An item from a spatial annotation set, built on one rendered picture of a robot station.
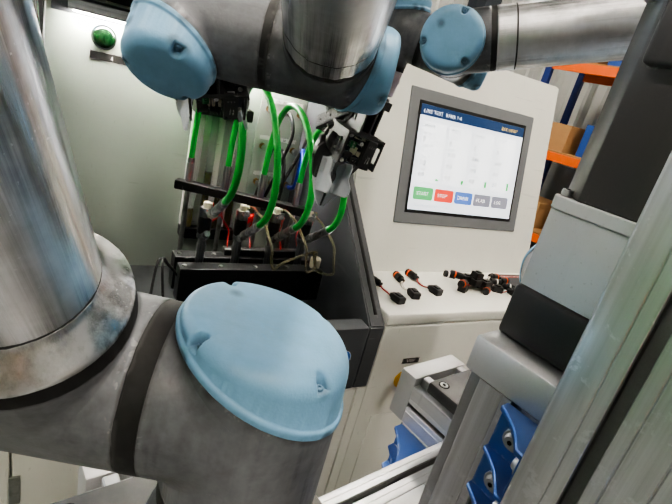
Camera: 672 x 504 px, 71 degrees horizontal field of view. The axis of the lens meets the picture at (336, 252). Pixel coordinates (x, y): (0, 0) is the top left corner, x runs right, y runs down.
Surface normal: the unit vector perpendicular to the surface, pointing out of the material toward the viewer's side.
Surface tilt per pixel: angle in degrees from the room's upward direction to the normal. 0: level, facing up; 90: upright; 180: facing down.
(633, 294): 90
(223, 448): 86
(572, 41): 113
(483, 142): 76
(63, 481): 90
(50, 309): 105
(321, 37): 158
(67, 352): 66
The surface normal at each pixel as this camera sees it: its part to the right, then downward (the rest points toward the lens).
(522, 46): -0.22, 0.65
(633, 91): -0.78, 0.04
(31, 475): 0.44, 0.41
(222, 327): 0.36, -0.88
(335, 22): -0.16, 0.99
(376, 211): 0.49, 0.18
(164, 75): -0.18, 0.91
